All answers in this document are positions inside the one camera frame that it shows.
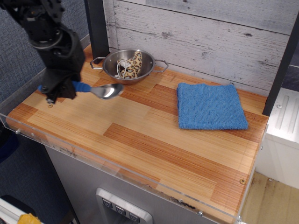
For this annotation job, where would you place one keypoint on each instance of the black left vertical post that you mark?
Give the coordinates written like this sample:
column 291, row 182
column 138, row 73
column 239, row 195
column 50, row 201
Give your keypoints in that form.
column 97, row 27

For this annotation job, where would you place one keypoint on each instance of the stainless steel bowl with handles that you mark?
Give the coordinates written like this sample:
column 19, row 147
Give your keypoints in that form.
column 109, row 63

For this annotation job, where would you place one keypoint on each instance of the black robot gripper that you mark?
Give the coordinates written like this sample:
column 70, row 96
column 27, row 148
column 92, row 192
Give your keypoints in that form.
column 60, row 49

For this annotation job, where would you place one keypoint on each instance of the blue handled metal spoon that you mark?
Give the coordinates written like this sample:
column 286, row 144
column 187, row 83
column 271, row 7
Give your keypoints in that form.
column 107, row 91

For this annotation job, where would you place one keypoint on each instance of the white ribbed side unit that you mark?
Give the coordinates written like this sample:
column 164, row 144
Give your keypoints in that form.
column 278, row 157

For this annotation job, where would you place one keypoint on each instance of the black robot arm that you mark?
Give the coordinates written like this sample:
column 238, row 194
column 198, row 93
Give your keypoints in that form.
column 31, row 12

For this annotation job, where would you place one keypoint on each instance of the leopard print plush toy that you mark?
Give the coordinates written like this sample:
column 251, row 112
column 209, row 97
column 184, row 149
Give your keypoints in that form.
column 128, row 69

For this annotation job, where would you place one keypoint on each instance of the clear acrylic table guard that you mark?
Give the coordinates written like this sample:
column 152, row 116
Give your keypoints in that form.
column 137, row 133

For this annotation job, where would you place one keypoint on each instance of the silver cabinet with dispenser panel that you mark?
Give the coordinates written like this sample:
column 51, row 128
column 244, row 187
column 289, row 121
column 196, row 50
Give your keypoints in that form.
column 104, row 192

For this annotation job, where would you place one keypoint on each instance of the yellow black object bottom left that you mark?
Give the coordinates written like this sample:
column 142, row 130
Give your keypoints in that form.
column 28, row 219

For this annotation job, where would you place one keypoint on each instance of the folded blue cloth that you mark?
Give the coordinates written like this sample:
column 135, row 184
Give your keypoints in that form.
column 209, row 107

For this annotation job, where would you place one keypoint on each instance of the black right vertical post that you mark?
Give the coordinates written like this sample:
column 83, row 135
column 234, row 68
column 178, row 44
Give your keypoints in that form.
column 283, row 67

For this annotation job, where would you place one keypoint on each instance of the black vertical post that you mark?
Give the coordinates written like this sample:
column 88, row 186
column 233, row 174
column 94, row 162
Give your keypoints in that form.
column 97, row 27
column 283, row 67

